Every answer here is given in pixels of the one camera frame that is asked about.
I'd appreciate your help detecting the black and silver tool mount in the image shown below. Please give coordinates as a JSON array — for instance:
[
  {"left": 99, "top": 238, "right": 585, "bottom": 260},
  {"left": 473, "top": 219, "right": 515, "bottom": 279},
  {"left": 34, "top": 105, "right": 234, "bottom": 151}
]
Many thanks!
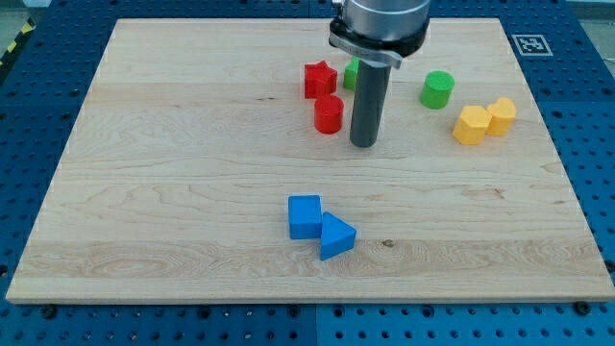
[{"left": 329, "top": 17, "right": 430, "bottom": 69}]

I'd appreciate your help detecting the red star block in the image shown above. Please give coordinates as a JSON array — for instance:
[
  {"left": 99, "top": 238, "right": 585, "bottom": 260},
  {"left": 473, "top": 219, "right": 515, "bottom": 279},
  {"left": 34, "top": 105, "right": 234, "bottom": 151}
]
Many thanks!
[{"left": 304, "top": 61, "right": 337, "bottom": 99}]

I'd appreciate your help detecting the yellow heart block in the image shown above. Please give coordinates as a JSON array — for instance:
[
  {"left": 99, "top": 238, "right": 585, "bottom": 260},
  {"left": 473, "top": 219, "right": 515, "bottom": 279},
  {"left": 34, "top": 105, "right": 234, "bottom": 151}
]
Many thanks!
[{"left": 486, "top": 97, "right": 517, "bottom": 136}]

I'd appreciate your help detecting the yellow hexagon block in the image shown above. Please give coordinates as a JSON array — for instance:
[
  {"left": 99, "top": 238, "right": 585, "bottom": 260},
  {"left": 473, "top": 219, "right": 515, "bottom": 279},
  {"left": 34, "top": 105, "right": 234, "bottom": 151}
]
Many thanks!
[{"left": 452, "top": 106, "right": 492, "bottom": 145}]

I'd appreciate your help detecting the blue triangle block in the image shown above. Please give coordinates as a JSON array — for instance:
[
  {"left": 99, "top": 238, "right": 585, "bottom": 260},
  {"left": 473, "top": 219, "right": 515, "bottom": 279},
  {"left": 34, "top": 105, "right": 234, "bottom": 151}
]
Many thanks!
[{"left": 320, "top": 212, "right": 357, "bottom": 260}]

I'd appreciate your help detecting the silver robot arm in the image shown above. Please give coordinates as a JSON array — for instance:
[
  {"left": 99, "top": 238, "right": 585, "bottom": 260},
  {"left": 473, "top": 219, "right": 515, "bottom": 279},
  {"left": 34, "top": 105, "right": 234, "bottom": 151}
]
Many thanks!
[{"left": 329, "top": 0, "right": 431, "bottom": 148}]

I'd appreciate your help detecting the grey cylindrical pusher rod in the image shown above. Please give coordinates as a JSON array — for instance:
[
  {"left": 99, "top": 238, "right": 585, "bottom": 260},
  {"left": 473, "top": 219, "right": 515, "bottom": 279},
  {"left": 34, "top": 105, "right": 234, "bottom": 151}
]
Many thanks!
[{"left": 350, "top": 60, "right": 390, "bottom": 148}]

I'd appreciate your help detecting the yellow black hazard tape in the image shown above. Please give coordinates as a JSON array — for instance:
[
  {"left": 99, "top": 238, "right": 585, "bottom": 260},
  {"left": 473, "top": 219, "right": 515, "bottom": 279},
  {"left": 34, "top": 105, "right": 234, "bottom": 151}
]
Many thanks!
[{"left": 1, "top": 17, "right": 37, "bottom": 68}]

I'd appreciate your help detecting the wooden board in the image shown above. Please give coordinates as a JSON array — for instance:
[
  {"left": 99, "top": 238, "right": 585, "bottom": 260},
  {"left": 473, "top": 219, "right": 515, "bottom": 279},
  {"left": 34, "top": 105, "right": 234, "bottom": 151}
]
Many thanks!
[{"left": 6, "top": 18, "right": 614, "bottom": 305}]

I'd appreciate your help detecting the green cylinder block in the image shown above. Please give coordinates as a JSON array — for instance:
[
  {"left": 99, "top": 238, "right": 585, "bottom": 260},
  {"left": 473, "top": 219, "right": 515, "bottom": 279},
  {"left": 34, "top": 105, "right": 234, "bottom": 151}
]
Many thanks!
[{"left": 420, "top": 70, "right": 455, "bottom": 110}]

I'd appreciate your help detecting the blue cube block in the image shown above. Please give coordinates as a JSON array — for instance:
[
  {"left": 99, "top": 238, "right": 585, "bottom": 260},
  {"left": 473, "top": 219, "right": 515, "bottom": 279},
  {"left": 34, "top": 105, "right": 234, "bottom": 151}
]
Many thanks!
[{"left": 287, "top": 195, "right": 322, "bottom": 239}]

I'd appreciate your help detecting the red cylinder block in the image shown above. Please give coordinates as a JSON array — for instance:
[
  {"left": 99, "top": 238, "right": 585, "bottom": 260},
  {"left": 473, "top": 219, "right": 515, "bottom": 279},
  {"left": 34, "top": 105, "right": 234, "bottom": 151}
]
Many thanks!
[{"left": 314, "top": 94, "right": 344, "bottom": 135}]

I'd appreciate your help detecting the white fiducial marker tag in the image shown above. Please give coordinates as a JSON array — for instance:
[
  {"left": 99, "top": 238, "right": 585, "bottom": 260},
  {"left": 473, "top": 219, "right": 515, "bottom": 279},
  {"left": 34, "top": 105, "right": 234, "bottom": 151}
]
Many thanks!
[{"left": 511, "top": 34, "right": 554, "bottom": 58}]

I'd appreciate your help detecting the green star block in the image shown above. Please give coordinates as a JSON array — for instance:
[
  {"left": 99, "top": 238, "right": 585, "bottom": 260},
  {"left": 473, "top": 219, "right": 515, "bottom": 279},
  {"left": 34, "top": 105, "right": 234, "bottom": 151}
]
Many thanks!
[{"left": 343, "top": 57, "right": 359, "bottom": 91}]

